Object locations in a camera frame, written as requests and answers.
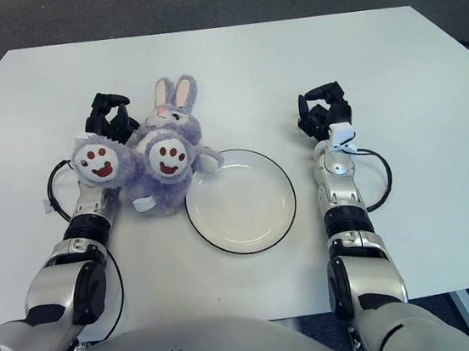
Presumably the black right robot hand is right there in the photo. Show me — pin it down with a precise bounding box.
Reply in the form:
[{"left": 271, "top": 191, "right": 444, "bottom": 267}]
[{"left": 291, "top": 78, "right": 357, "bottom": 145}]

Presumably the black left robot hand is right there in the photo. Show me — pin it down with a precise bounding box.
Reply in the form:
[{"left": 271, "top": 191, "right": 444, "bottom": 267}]
[{"left": 80, "top": 88, "right": 144, "bottom": 154}]

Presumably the purple bunny plush doll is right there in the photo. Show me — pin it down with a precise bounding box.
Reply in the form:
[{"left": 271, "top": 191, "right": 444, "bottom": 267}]
[{"left": 61, "top": 71, "right": 230, "bottom": 228}]

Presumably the white plate with black rim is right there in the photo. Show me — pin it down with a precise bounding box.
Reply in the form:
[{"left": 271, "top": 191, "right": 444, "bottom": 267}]
[{"left": 178, "top": 141, "right": 303, "bottom": 262}]

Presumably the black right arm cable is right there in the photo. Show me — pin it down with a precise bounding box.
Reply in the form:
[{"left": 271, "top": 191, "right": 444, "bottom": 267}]
[{"left": 353, "top": 143, "right": 397, "bottom": 214}]

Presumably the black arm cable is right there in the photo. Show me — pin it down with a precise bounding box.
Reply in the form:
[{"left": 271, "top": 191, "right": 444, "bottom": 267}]
[
  {"left": 353, "top": 143, "right": 397, "bottom": 214},
  {"left": 43, "top": 154, "right": 131, "bottom": 347}
]

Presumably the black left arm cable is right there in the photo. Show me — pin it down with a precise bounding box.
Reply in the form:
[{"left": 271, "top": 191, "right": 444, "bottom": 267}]
[{"left": 43, "top": 154, "right": 131, "bottom": 347}]

